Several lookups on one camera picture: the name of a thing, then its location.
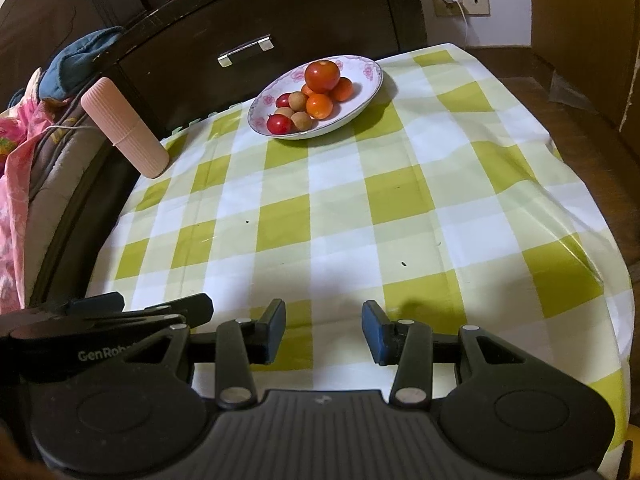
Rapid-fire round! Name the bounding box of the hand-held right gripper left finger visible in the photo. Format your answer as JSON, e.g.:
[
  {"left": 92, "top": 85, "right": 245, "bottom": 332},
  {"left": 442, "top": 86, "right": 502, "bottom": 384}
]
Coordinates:
[{"left": 120, "top": 299, "right": 287, "bottom": 405}]

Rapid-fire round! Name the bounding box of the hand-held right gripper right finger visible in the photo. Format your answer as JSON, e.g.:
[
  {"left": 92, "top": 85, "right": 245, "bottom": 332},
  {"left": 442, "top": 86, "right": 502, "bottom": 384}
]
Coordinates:
[{"left": 361, "top": 300, "right": 566, "bottom": 407}]

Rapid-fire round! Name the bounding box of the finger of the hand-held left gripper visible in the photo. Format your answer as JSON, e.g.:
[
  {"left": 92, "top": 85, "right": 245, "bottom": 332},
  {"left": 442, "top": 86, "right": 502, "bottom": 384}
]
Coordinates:
[
  {"left": 10, "top": 294, "right": 215, "bottom": 343},
  {"left": 0, "top": 291, "right": 126, "bottom": 324}
]

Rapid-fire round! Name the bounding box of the white floral plate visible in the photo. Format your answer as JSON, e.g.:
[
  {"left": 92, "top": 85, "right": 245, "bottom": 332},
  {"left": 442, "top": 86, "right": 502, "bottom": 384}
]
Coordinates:
[{"left": 248, "top": 55, "right": 384, "bottom": 141}]

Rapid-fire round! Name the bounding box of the large red tomato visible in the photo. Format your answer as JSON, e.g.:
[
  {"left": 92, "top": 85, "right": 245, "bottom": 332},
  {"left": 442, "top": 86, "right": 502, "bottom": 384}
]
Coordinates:
[{"left": 304, "top": 60, "right": 341, "bottom": 94}]

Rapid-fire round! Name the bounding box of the green white checked tablecloth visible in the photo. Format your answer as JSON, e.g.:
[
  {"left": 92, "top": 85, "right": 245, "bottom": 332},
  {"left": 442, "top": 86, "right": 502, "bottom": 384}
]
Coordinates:
[{"left": 85, "top": 42, "right": 636, "bottom": 461}]

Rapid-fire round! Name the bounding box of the pink floral cloth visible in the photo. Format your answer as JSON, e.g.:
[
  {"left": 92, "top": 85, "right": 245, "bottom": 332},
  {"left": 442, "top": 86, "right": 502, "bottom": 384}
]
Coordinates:
[{"left": 0, "top": 67, "right": 66, "bottom": 311}]

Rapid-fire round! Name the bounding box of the pink ribbed bottle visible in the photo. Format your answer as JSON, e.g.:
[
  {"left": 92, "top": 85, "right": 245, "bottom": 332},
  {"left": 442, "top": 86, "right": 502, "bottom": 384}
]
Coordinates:
[{"left": 81, "top": 78, "right": 171, "bottom": 179}]

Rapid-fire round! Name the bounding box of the dark wooden cabinet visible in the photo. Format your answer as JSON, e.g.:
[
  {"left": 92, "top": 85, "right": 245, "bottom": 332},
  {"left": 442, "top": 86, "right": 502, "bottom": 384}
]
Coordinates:
[{"left": 90, "top": 0, "right": 428, "bottom": 136}]

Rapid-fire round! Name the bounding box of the brown wooden wardrobe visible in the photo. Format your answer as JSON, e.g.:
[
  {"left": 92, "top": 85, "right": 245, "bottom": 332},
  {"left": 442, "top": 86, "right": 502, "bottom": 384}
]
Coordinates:
[{"left": 527, "top": 0, "right": 640, "bottom": 131}]

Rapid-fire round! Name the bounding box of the dark wooden bed frame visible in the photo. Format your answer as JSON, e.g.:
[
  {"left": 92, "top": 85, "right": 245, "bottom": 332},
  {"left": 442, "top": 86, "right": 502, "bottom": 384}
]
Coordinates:
[{"left": 30, "top": 160, "right": 146, "bottom": 306}]

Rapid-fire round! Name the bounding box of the thin white cable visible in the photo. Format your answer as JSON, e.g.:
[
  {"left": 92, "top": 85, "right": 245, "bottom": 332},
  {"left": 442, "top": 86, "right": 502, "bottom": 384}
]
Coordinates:
[{"left": 42, "top": 122, "right": 96, "bottom": 136}]

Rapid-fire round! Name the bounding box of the silver drawer handle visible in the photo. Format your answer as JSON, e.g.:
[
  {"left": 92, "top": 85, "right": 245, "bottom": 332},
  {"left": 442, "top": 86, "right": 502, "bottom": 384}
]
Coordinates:
[{"left": 217, "top": 35, "right": 275, "bottom": 68}]

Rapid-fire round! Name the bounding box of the white charger cable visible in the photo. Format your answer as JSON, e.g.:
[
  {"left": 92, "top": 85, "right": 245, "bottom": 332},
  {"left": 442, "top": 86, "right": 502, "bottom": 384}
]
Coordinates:
[{"left": 452, "top": 2, "right": 471, "bottom": 51}]

